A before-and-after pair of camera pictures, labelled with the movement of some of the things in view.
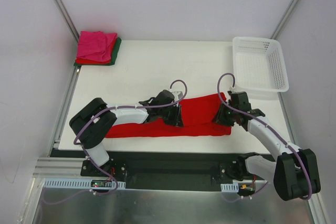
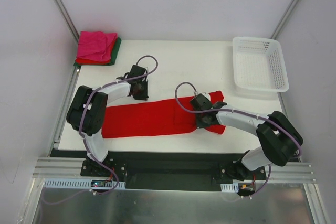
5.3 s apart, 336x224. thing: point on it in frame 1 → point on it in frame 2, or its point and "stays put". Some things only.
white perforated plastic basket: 258,64 stays put
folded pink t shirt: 95,45 stays put
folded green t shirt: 115,51 stays put
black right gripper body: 223,116 → 203,121
